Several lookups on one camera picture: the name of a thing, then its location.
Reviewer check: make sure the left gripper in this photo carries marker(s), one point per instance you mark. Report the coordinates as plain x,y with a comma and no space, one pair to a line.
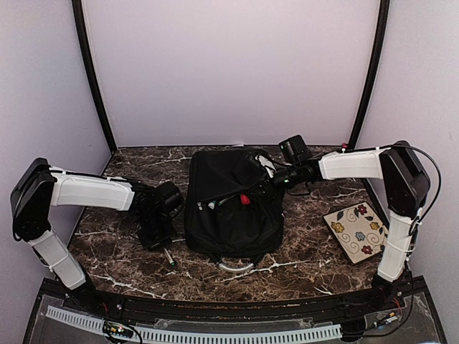
170,232

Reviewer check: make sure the green tip white pen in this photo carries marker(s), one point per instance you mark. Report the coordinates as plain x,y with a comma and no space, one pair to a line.
169,257

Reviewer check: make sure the pink cap black marker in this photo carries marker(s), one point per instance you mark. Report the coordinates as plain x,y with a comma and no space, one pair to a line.
244,199

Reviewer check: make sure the small white marker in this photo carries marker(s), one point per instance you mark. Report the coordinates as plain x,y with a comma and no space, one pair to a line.
226,200

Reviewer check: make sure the black backpack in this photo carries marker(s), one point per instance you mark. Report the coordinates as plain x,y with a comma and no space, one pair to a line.
232,230

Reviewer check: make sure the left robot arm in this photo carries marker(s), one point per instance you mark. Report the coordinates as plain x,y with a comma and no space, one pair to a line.
45,191

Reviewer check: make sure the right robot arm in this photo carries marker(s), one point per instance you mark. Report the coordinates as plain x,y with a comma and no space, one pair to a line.
406,188

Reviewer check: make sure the floral ceramic tile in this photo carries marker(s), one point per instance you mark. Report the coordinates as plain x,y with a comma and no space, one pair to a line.
359,231

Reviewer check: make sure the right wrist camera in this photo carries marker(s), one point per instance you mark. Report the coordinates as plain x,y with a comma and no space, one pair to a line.
266,164

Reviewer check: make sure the white slotted cable duct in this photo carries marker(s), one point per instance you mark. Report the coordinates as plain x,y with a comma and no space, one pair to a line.
171,331

